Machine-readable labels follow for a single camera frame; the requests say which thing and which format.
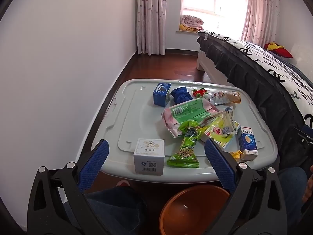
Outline orange plastic bin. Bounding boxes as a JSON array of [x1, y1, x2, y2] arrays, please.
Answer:
[[159, 185, 231, 235]]

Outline green snack packet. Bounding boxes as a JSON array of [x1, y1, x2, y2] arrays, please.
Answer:
[[167, 120, 208, 169]]

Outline grey plastic bin lid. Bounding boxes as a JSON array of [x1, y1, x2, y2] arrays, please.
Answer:
[[91, 79, 279, 183]]

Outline pink and green packaging bag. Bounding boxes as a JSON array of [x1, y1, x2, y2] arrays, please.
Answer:
[[161, 97, 224, 138]]

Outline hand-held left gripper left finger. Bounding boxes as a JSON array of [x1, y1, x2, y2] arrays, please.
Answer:
[[26, 139, 110, 235]]

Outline white square box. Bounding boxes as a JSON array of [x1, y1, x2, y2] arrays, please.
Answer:
[[133, 138, 165, 176]]

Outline white bed frame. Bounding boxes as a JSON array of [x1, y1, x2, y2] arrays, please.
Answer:
[[197, 46, 229, 84]]

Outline crumpled blue cloth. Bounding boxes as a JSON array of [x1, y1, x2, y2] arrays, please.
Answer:
[[170, 86, 193, 104]]

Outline person's right leg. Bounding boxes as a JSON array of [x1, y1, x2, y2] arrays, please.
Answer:
[[277, 168, 309, 235]]

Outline person's left leg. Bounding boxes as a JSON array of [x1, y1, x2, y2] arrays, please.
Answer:
[[56, 185, 148, 235]]

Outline small blue carton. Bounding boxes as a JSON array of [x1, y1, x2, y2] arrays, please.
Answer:
[[153, 82, 171, 107]]

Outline white and blue medicine box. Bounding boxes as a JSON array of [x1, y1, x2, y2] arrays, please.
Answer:
[[238, 125, 259, 161]]

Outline white and orange snack pouch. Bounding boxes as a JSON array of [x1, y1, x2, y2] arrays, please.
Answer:
[[208, 90, 241, 106]]

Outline person's right hand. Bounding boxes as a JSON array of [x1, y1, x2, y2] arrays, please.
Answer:
[[302, 165, 313, 202]]

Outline clear plastic wrapper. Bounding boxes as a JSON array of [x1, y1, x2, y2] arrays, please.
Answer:
[[215, 106, 238, 136]]

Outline striped yellow-green medicine box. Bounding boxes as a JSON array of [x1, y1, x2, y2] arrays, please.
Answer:
[[201, 117, 242, 152]]

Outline yellow cushion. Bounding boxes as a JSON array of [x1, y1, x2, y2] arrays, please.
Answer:
[[179, 24, 200, 33]]

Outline red and yellow pillow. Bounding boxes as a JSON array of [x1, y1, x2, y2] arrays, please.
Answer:
[[264, 42, 293, 58]]

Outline pink patterned curtain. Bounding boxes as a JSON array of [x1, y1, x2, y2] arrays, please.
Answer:
[[136, 0, 167, 55], [241, 0, 280, 46]]

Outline folded pink blanket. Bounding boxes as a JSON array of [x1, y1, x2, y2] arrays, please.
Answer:
[[181, 15, 204, 29]]

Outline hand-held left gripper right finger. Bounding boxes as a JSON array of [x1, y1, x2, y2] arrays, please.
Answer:
[[204, 138, 289, 235]]

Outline person's leg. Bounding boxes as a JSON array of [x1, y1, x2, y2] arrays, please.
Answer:
[[277, 168, 309, 235], [56, 185, 148, 235]]

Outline red and green toy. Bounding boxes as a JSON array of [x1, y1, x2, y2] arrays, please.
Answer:
[[191, 88, 209, 98]]

